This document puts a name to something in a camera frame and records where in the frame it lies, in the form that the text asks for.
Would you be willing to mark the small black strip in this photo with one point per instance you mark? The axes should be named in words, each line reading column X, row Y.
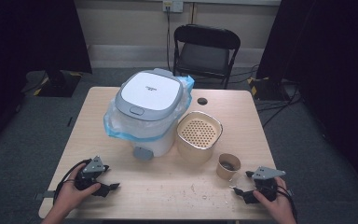
column 70, row 121

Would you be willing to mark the white bin with grey lid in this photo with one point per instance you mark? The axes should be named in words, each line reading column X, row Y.
column 149, row 90

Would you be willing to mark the clear blue-edged plastic bin bag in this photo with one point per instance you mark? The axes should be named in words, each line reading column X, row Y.
column 121, row 124

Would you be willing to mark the black folding chair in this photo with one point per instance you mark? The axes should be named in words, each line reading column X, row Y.
column 205, row 57

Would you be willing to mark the beige strainer container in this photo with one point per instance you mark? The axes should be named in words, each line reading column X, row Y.
column 195, row 152

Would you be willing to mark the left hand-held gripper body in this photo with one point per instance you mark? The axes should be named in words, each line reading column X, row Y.
column 94, row 165

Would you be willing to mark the grey tape piece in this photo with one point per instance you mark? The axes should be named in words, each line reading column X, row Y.
column 45, row 195

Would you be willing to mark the dark curtain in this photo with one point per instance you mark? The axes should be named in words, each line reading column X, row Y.
column 28, row 37
column 338, row 62

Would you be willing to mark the black stand base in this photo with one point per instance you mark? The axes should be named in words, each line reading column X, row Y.
column 267, row 90
column 59, row 87

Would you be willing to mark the person's right hand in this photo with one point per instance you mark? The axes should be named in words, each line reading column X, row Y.
column 279, row 207

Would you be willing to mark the brown paper cup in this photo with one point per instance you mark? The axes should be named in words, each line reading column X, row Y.
column 225, row 172

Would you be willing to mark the white wall socket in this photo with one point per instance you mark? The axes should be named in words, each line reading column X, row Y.
column 177, row 6

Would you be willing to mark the person's left hand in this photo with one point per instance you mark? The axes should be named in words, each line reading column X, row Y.
column 70, row 194

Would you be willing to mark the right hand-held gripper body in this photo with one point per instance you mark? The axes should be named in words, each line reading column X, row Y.
column 267, row 172

